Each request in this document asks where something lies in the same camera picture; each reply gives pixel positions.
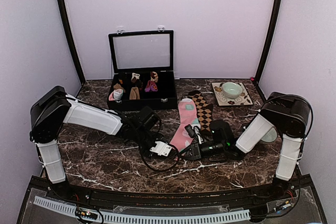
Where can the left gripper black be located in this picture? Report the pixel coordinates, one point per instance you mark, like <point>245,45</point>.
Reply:
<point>146,154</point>

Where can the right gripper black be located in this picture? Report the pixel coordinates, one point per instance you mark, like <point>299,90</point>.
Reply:
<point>197,154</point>

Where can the pink mint patterned sock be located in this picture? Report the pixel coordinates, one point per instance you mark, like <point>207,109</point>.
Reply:
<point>188,115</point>

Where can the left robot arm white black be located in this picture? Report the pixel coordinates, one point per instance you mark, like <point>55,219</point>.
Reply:
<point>57,107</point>

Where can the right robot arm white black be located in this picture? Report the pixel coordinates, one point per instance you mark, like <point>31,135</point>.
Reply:
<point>289,115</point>

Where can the rolled tan sock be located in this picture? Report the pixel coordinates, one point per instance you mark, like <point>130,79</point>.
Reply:
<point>134,93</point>

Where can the rolled pink white sock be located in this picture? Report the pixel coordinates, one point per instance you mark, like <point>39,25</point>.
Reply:
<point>116,95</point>

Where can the brown argyle sock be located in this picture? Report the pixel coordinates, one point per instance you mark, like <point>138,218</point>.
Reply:
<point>204,111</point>

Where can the rolled purple orange sock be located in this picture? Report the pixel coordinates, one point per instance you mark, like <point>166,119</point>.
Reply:
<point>151,86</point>

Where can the rolled brown orange sock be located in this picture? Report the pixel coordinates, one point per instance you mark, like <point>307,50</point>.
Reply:
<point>117,84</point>

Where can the rolled white brown sock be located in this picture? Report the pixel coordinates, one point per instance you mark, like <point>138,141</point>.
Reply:
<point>135,77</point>

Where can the rolled cream brown sock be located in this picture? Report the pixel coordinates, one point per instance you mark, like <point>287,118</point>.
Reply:
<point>154,76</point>

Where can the celadon bowl on table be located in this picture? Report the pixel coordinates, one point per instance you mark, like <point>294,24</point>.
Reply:
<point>270,136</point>

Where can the square floral ceramic plate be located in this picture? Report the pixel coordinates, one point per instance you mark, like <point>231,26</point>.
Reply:
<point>243,100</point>

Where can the celadon bowl on plate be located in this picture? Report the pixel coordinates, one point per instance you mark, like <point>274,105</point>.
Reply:
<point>231,90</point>

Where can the black glass-lid storage box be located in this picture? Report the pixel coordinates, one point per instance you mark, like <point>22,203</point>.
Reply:
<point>142,52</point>

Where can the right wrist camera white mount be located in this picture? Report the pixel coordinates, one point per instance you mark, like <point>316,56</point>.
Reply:
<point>195,133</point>

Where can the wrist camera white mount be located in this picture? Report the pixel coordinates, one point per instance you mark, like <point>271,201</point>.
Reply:
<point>161,148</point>
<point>195,133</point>

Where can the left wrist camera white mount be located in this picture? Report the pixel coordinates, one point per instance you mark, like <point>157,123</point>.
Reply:
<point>161,148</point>

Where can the white slotted cable duct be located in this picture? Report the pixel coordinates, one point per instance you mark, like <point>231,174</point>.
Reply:
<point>109,217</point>

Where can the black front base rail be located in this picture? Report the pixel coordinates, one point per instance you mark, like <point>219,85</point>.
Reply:
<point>247,197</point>

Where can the left black frame post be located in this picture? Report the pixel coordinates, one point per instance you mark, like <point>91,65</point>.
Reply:
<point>70,40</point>

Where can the black frame post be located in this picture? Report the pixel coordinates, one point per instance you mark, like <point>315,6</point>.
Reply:
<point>268,40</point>
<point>70,40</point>

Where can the right black frame post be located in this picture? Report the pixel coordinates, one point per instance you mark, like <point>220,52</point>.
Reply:
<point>268,40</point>

